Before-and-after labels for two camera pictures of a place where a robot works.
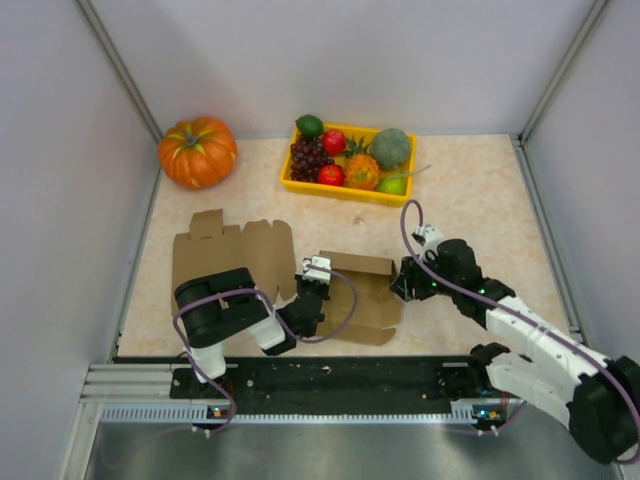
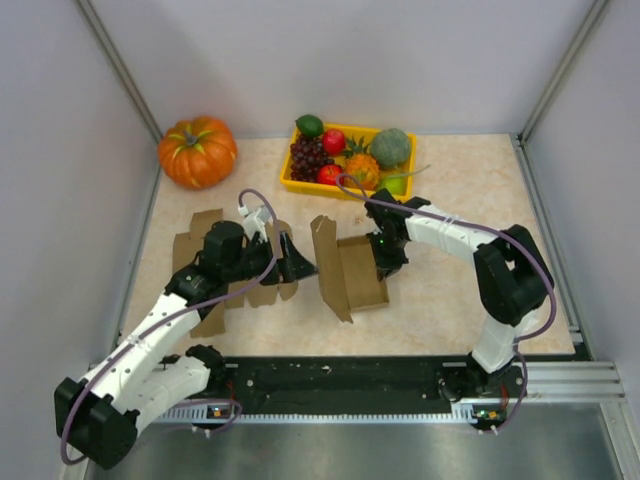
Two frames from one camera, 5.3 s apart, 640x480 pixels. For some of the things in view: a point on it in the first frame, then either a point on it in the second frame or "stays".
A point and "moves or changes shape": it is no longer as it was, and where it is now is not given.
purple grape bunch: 307,156 stays
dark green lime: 309,126 stays
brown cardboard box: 378,306 moves or changes shape
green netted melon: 390,148 stays
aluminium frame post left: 120,68 stays
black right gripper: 409,281 to 385,266
